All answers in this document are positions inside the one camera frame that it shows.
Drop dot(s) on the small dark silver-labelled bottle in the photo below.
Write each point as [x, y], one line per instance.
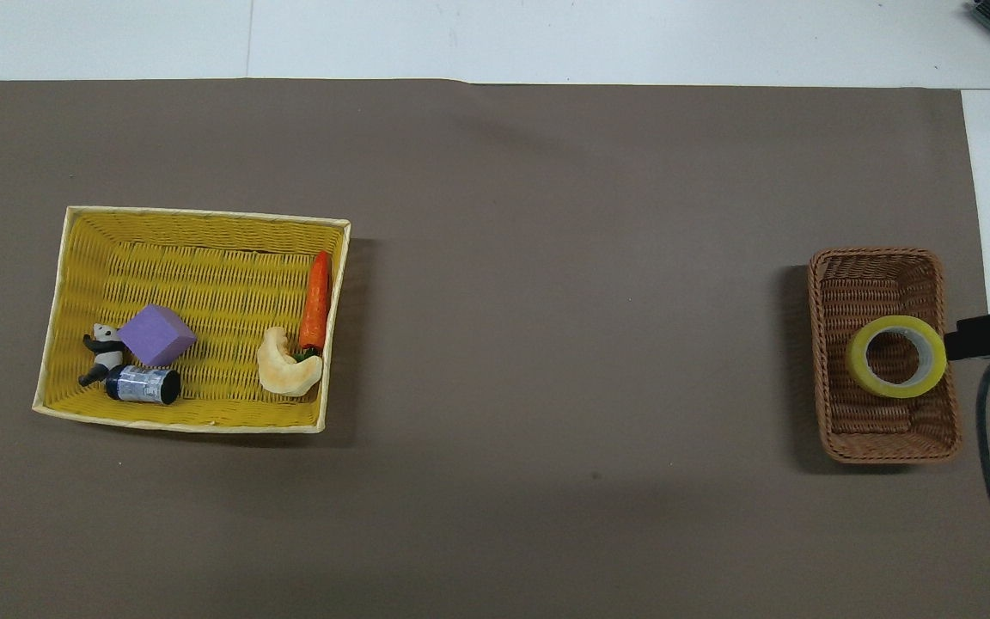
[141, 384]

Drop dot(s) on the purple cube block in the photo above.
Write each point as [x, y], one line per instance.
[155, 335]

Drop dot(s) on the yellow woven basket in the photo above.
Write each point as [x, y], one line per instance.
[203, 284]

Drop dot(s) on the toy orange carrot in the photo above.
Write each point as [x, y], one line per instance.
[317, 301]

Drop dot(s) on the panda figurine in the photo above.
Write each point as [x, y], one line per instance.
[102, 346]

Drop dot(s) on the toy croissant bread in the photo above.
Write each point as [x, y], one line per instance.
[287, 371]

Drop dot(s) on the brown wicker basket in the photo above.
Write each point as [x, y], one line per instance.
[869, 292]

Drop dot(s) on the yellow tape roll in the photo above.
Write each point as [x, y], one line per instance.
[860, 365]

